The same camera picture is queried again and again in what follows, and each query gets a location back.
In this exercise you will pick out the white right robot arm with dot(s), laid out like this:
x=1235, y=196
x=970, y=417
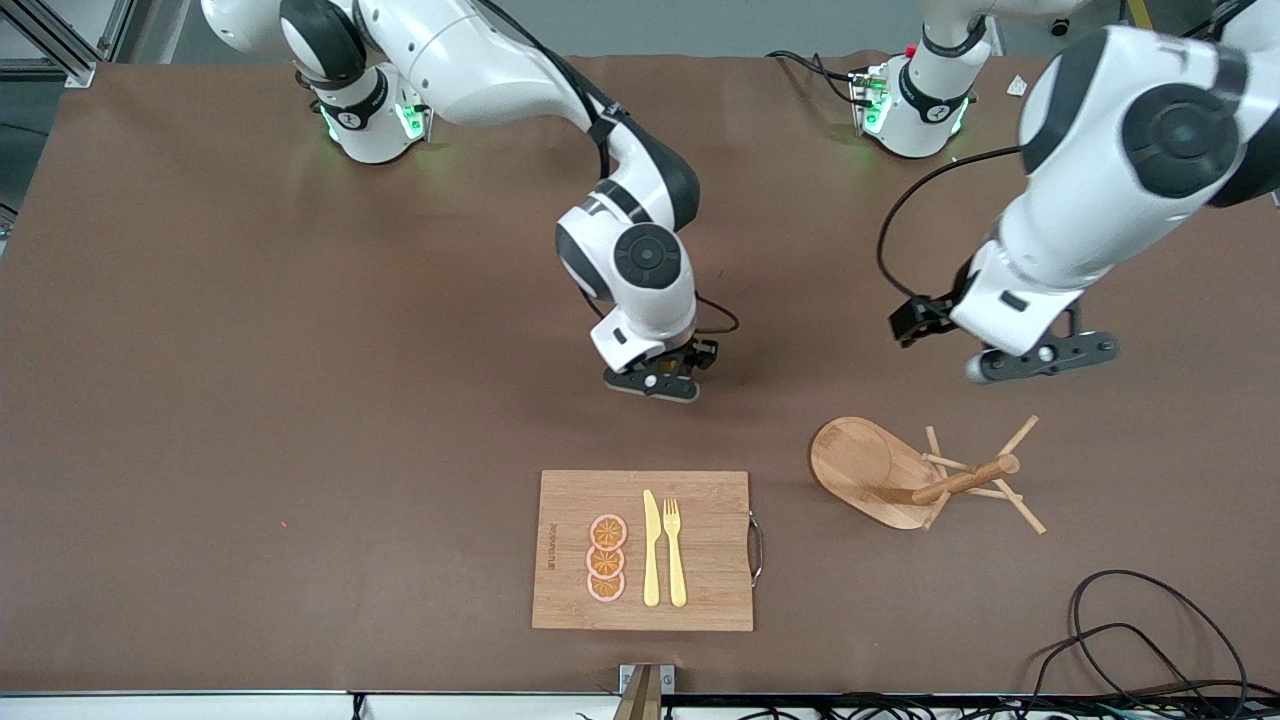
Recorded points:
x=480, y=70

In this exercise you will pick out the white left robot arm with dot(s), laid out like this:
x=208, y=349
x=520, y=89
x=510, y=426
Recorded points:
x=1150, y=140

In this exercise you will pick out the wooden mug rack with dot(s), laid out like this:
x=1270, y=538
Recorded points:
x=860, y=465

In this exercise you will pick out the bamboo cutting board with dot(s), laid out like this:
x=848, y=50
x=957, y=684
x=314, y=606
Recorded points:
x=700, y=520

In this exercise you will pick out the orange slice toy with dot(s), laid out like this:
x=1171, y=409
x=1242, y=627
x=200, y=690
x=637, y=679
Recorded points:
x=608, y=531
x=605, y=588
x=605, y=562

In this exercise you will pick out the yellow plastic knife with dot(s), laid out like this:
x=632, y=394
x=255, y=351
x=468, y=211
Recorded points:
x=651, y=560

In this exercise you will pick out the yellow plastic fork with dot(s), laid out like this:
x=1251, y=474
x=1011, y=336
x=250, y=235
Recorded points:
x=677, y=570

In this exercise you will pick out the white paper scrap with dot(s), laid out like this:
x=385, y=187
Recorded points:
x=1017, y=86

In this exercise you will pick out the black chair caster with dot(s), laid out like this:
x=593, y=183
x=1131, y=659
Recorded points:
x=1062, y=27

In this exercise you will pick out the brown table cover sheet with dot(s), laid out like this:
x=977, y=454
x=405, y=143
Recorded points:
x=300, y=350

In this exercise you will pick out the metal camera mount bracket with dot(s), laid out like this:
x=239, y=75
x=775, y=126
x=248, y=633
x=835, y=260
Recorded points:
x=645, y=695

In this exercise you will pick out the aluminium frame profile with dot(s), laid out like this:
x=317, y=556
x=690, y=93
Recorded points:
x=80, y=72

